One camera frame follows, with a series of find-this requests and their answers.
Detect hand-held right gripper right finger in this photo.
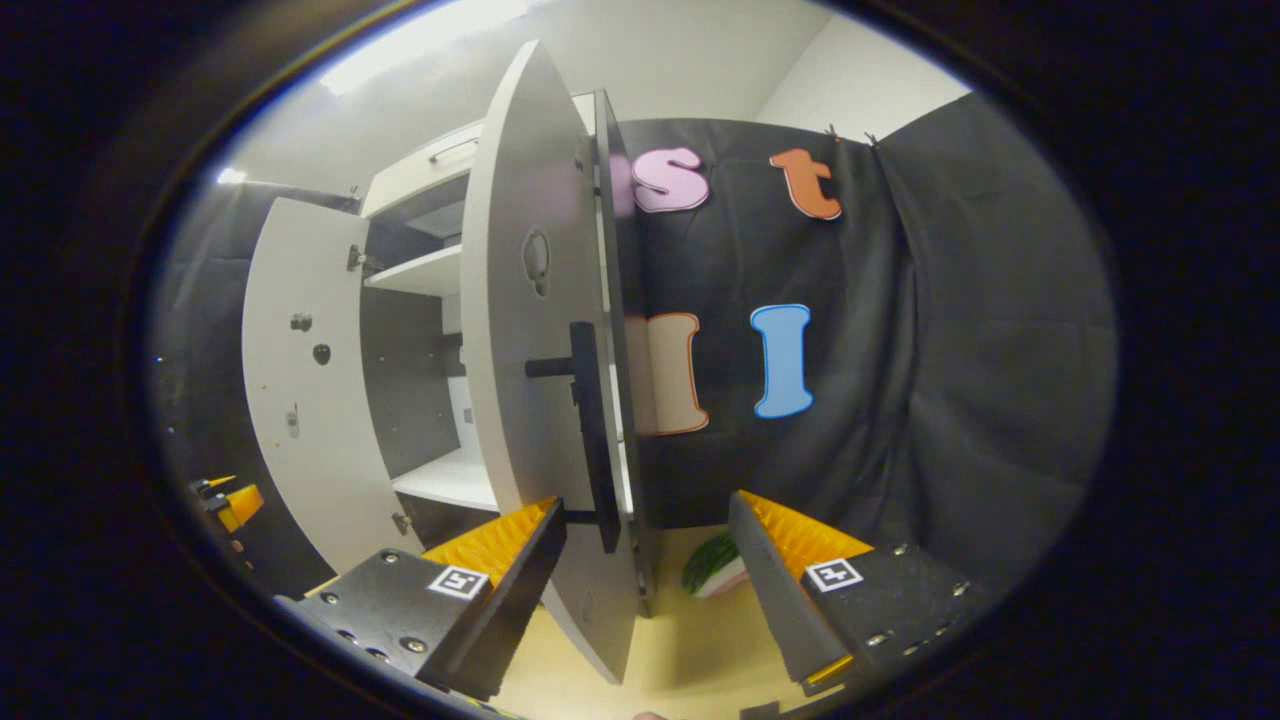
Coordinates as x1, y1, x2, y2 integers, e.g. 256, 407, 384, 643
728, 490, 1001, 696

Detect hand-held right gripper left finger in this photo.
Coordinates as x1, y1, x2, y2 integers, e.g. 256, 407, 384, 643
275, 497, 568, 701

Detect white cabinet door camera sticker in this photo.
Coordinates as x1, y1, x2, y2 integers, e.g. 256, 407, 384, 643
242, 197, 426, 576

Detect white cabinet door headphone sticker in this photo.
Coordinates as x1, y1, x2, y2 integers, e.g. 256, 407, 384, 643
460, 40, 641, 686

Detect white and grey cabinet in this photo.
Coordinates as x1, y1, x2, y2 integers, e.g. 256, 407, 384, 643
358, 90, 661, 616

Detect white cabinet drawer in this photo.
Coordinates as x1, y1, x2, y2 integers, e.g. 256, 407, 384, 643
360, 92, 601, 219

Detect watermelon slice toy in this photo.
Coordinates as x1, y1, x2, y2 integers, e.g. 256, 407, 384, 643
682, 530, 749, 599

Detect black backdrop cloth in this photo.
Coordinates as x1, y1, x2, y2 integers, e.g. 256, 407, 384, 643
610, 92, 1119, 591

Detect black door handle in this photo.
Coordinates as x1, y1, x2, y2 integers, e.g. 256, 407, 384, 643
525, 322, 623, 554

